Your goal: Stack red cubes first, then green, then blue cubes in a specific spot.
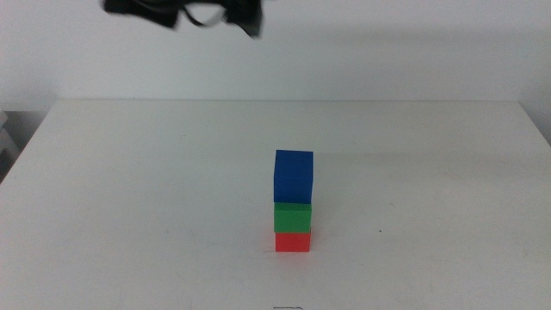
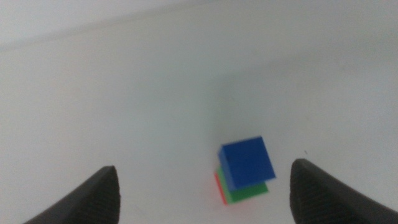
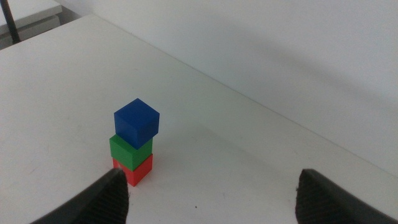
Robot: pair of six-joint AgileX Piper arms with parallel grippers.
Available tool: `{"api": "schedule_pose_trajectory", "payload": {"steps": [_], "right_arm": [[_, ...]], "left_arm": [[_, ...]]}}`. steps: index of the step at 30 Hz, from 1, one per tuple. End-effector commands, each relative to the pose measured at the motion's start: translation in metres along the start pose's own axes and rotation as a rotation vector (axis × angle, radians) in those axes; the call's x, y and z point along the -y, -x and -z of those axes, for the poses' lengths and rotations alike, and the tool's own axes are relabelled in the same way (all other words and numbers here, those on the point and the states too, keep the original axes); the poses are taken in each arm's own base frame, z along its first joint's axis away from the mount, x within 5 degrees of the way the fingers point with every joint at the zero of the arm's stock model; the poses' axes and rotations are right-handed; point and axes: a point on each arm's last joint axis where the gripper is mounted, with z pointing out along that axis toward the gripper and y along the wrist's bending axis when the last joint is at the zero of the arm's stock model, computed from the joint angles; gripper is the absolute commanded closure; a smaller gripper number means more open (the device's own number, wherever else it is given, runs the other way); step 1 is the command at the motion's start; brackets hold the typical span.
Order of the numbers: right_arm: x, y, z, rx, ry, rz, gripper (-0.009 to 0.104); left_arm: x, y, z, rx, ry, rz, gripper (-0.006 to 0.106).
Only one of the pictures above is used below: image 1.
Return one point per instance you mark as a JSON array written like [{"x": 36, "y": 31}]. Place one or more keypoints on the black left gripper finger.
[
  {"x": 171, "y": 21},
  {"x": 255, "y": 26}
]

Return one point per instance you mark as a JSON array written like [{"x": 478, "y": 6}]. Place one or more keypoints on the blue cube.
[{"x": 293, "y": 176}]

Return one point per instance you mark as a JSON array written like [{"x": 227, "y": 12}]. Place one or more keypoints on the green cube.
[{"x": 292, "y": 217}]

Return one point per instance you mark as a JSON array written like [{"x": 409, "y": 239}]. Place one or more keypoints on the red cube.
[{"x": 292, "y": 242}]

